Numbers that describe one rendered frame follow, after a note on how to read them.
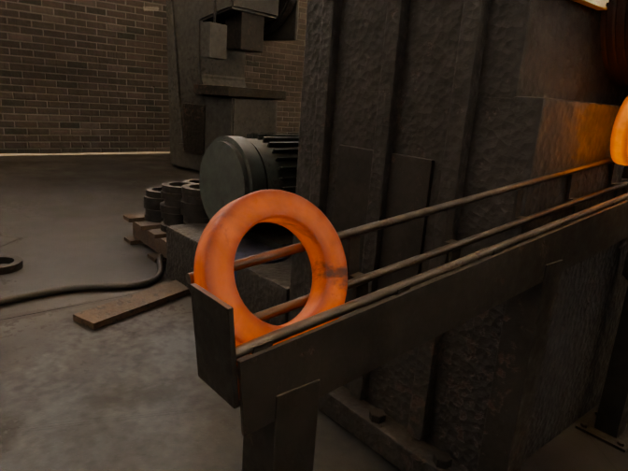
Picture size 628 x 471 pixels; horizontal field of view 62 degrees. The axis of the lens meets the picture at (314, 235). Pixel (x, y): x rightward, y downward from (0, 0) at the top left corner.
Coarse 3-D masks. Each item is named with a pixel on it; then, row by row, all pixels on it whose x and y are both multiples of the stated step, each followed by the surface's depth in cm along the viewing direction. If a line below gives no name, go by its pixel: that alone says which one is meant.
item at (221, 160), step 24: (216, 144) 198; (240, 144) 190; (264, 144) 199; (288, 144) 203; (216, 168) 200; (240, 168) 187; (264, 168) 192; (288, 168) 197; (216, 192) 202; (240, 192) 189; (168, 240) 230; (192, 240) 214; (264, 240) 208; (288, 240) 205; (168, 264) 233; (192, 264) 215; (264, 264) 187; (288, 264) 189; (240, 288) 188; (264, 288) 176; (288, 288) 168; (288, 312) 169
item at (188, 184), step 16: (160, 192) 273; (176, 192) 253; (192, 192) 233; (160, 208) 260; (176, 208) 255; (192, 208) 235; (144, 224) 270; (160, 224) 273; (176, 224) 257; (128, 240) 285; (144, 240) 280; (160, 240) 262
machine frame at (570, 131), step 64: (320, 0) 135; (384, 0) 119; (448, 0) 106; (512, 0) 96; (320, 64) 133; (384, 64) 117; (448, 64) 108; (512, 64) 97; (576, 64) 109; (320, 128) 136; (384, 128) 119; (448, 128) 106; (512, 128) 99; (576, 128) 104; (320, 192) 139; (384, 192) 123; (448, 192) 108; (512, 192) 100; (576, 192) 111; (384, 256) 126; (448, 256) 111; (576, 320) 129; (384, 384) 133; (448, 384) 117; (576, 384) 141; (384, 448) 127; (448, 448) 119
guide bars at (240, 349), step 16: (592, 208) 96; (560, 224) 88; (512, 240) 79; (464, 256) 72; (480, 256) 74; (432, 272) 67; (448, 272) 69; (384, 288) 62; (400, 288) 63; (352, 304) 58; (368, 304) 60; (304, 320) 55; (320, 320) 55; (272, 336) 52; (288, 336) 53; (240, 352) 49
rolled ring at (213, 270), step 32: (256, 192) 56; (288, 192) 59; (224, 224) 53; (288, 224) 60; (320, 224) 60; (224, 256) 53; (320, 256) 61; (224, 288) 52; (320, 288) 60; (256, 320) 54
